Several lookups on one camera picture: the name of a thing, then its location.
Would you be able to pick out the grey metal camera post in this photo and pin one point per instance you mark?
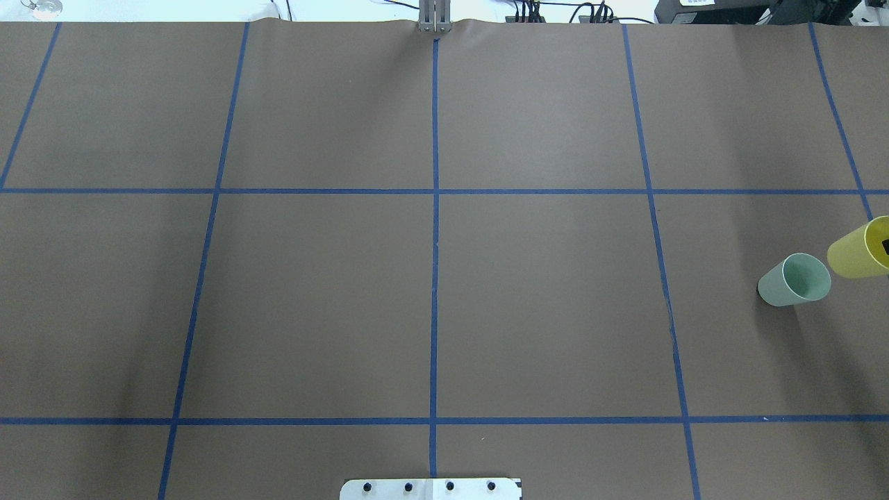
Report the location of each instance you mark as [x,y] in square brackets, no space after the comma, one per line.
[434,16]

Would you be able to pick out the black device on desk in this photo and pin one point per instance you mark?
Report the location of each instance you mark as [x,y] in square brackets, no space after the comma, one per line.
[779,13]

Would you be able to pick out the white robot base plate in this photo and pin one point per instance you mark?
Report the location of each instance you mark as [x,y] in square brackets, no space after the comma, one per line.
[432,488]

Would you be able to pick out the light green plastic cup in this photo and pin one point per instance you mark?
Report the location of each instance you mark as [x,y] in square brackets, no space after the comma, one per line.
[799,278]

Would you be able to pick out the yellow plastic cup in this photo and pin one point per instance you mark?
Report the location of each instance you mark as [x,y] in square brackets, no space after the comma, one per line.
[860,254]

